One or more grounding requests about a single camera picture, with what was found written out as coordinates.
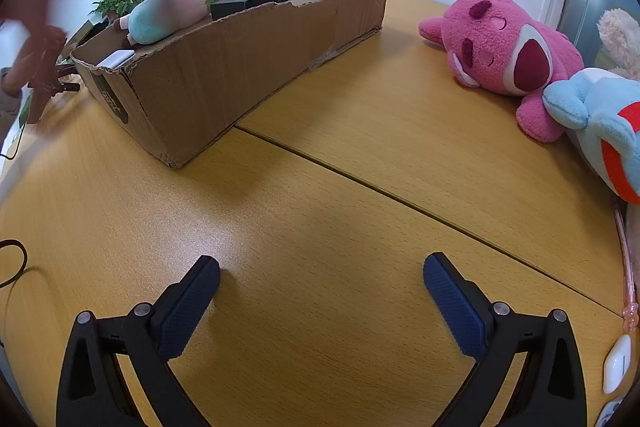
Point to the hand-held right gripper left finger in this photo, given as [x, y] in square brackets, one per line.
[187, 307]

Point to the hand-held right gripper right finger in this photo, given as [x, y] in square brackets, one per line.
[452, 307]

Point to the long cardboard box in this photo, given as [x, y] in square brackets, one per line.
[200, 77]

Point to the person's left hand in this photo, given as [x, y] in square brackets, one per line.
[30, 7]

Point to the wooden desk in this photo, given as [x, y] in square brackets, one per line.
[320, 207]

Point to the white oval charger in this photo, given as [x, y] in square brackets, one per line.
[617, 364]

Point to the white grey small gadget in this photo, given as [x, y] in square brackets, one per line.
[607, 414]

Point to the blue plush toy red band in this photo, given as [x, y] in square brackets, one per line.
[590, 107]

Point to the green covered side table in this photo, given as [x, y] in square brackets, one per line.
[22, 119]

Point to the brown wooden stand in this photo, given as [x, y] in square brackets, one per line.
[37, 102]

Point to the small white flat device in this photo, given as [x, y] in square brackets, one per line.
[116, 58]

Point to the pink plush bear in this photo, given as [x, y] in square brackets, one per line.
[495, 37]

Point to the small open cardboard carton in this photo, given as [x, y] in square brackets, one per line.
[80, 34]

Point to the pastel plush toy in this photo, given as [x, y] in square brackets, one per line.
[160, 14]

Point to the black rectangular box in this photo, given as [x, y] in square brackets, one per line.
[250, 2]

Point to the small potted green plant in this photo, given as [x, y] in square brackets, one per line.
[117, 2]

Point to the cream plush toy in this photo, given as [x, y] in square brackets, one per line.
[620, 32]

